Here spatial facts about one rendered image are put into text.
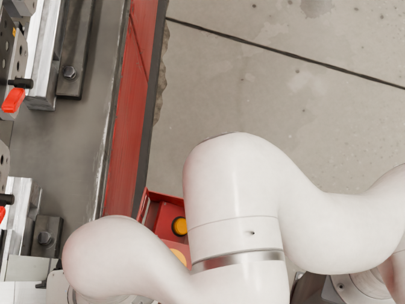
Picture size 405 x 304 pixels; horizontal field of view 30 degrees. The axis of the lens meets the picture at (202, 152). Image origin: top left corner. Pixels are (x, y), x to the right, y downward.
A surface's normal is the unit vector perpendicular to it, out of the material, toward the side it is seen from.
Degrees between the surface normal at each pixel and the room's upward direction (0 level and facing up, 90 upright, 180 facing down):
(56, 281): 49
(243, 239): 8
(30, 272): 0
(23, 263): 0
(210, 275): 37
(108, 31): 0
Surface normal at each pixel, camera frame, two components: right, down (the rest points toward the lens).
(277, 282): 0.74, -0.23
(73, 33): -0.03, -0.27
